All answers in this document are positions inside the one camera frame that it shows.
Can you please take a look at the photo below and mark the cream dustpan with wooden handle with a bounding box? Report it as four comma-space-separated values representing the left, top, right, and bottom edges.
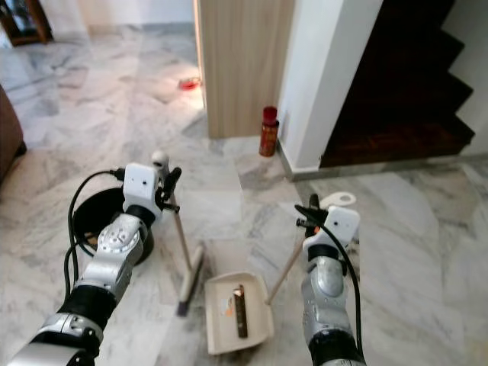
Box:
204, 192, 358, 356

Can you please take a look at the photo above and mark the dark wooden glass cabinet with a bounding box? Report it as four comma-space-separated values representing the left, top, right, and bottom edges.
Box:
0, 0, 54, 47

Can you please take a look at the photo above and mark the small red dish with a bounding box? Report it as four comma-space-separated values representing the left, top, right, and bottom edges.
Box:
178, 76, 201, 92

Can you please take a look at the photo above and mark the black bucket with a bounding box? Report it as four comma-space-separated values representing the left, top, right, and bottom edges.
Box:
72, 187, 155, 264

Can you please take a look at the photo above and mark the light wooden panel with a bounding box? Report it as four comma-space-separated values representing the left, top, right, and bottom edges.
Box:
196, 0, 297, 140

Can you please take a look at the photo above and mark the dark wooden staircase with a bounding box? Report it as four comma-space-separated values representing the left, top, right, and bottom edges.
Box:
319, 0, 477, 169

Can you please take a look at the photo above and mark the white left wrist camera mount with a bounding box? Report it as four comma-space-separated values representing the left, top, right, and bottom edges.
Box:
124, 162, 162, 223

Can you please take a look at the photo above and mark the dark brown bar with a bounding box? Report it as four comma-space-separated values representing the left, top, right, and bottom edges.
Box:
233, 284, 250, 340

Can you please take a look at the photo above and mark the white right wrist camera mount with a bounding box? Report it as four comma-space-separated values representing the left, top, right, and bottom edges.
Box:
303, 206, 361, 256

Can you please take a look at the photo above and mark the red spray can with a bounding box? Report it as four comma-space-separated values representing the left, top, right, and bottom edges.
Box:
259, 105, 280, 158

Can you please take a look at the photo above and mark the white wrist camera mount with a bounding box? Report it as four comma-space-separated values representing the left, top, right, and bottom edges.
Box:
124, 162, 162, 223
303, 206, 361, 256

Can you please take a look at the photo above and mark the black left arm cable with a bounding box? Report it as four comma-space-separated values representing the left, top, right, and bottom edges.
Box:
66, 168, 127, 306

